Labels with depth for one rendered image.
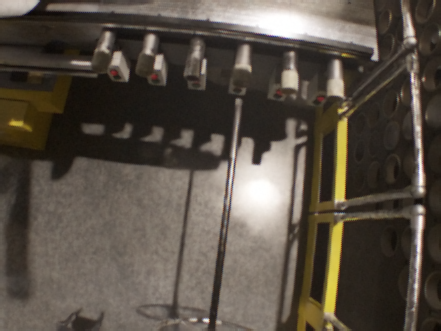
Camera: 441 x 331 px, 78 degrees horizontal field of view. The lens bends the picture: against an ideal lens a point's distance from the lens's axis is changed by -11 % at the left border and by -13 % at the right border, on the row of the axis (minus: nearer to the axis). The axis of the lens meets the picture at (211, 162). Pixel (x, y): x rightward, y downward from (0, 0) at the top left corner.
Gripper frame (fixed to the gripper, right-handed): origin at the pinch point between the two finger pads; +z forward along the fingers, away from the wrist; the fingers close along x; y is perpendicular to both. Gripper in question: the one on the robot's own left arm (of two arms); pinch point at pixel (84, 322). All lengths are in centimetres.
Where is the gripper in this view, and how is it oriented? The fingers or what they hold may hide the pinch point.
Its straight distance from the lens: 157.3
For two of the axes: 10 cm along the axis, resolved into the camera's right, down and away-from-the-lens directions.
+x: -9.7, -1.7, 1.5
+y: 1.4, -9.7, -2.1
